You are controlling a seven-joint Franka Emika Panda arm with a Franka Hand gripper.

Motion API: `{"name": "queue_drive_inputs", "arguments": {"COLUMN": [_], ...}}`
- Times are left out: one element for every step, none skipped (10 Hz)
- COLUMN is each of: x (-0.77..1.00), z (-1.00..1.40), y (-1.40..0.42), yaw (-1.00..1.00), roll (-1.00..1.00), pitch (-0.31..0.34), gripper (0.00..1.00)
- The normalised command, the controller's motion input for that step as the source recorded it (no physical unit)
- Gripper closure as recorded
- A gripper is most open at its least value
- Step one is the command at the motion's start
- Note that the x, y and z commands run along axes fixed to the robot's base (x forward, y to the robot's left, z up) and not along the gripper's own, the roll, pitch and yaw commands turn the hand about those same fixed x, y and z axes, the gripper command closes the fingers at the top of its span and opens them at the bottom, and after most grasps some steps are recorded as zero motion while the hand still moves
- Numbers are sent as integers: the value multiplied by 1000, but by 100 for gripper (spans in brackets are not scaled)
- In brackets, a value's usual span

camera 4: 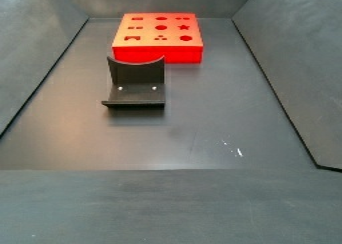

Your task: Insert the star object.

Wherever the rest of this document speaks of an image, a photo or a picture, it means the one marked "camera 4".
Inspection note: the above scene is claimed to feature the black curved holder stand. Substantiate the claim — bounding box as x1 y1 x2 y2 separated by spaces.
102 57 166 107

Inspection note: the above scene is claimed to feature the red shape sorter block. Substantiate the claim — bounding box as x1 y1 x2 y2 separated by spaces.
113 12 205 64

